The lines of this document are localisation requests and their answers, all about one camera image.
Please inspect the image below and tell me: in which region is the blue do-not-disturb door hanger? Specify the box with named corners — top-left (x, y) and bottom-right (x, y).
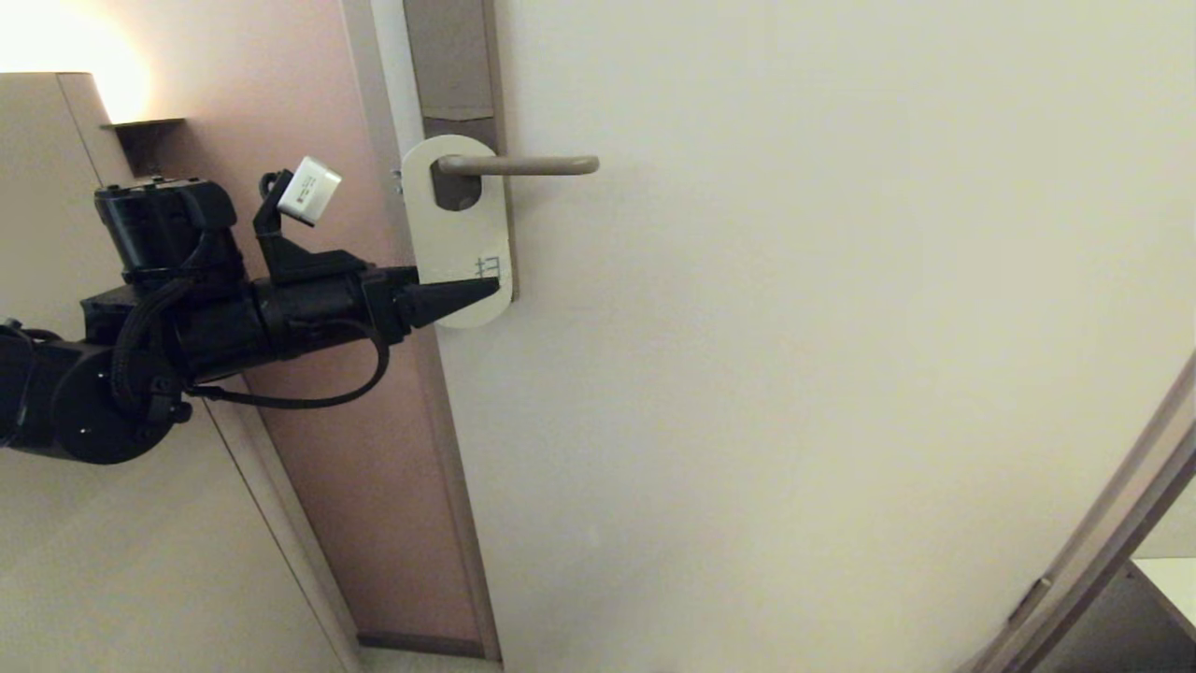
top-left (400, 134), bottom-right (515, 330)

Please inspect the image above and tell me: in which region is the white door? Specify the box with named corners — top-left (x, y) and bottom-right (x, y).
top-left (369, 0), bottom-right (1196, 673)

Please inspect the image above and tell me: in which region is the brown metal lock plate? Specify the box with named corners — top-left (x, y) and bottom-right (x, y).
top-left (402, 0), bottom-right (520, 302)

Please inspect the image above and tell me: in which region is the small metal hinge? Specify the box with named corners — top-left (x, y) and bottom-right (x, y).
top-left (1009, 577), bottom-right (1054, 625)

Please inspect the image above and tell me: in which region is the dark cabinet side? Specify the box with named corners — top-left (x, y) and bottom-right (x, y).
top-left (1037, 561), bottom-right (1196, 673)

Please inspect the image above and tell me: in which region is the black looped cable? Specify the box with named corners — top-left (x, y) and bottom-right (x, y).
top-left (187, 318), bottom-right (392, 410)

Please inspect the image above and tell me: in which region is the white wrist camera with mount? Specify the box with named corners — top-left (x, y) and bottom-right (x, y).
top-left (254, 156), bottom-right (370, 286)

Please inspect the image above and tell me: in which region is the metal lever door handle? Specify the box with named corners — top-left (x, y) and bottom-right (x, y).
top-left (436, 154), bottom-right (601, 178)

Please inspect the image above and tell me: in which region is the dark wall lamp bracket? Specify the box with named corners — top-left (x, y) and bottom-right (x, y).
top-left (101, 118), bottom-right (185, 179)

